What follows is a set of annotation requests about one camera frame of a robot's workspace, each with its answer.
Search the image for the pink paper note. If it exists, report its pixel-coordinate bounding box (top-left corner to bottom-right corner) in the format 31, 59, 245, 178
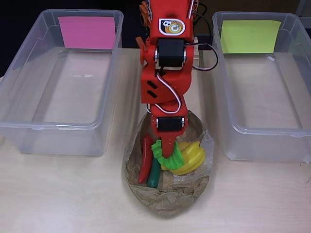
57, 16, 116, 50

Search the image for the red toy chili pepper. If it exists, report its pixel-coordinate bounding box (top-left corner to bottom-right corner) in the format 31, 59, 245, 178
138, 134, 154, 184

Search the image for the yellow paper note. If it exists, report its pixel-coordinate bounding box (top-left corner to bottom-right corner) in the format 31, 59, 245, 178
220, 19, 282, 54

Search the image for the black servo wire loop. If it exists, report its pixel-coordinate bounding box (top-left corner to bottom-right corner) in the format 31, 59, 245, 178
187, 43, 219, 72

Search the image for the crumpled brown paper bag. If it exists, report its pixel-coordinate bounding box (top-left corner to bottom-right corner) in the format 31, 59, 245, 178
121, 109, 216, 218

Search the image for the black power cable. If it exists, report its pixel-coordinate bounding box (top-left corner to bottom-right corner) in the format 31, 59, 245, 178
193, 3, 213, 37

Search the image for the orange printed clamp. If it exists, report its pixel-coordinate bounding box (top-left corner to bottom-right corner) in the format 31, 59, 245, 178
135, 0, 153, 49

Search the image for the green toy cucumber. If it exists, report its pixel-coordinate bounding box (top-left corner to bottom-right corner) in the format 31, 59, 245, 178
146, 155, 161, 188

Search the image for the yellow toy banana bunch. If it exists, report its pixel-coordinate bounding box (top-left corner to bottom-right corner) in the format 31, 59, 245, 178
160, 142, 207, 175

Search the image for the clear plastic bin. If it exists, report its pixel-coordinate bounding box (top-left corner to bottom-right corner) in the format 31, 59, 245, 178
211, 11, 311, 163
0, 9, 124, 156

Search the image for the green toy lettuce leaf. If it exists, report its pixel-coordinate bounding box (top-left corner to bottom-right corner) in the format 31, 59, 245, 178
151, 139, 184, 170

